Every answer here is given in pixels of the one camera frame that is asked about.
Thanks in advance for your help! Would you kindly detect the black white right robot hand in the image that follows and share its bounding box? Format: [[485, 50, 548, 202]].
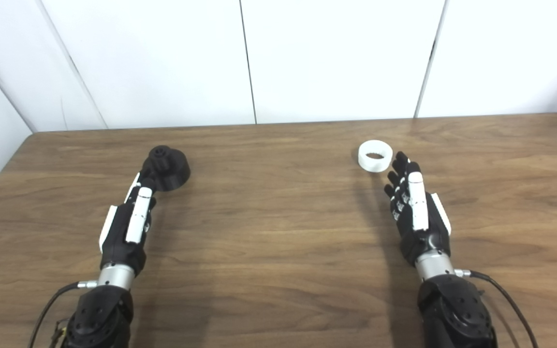
[[384, 151, 455, 282]]

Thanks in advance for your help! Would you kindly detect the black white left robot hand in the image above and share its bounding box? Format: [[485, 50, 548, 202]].
[[98, 172, 157, 290]]

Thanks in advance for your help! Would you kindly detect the round black plastic part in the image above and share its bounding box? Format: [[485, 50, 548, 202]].
[[141, 145, 191, 192]]

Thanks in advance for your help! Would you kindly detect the white plastic ring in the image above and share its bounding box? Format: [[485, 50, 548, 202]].
[[358, 140, 394, 173]]

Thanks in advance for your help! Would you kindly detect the thin left arm wire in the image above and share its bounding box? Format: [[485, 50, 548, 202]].
[[52, 317, 70, 345]]

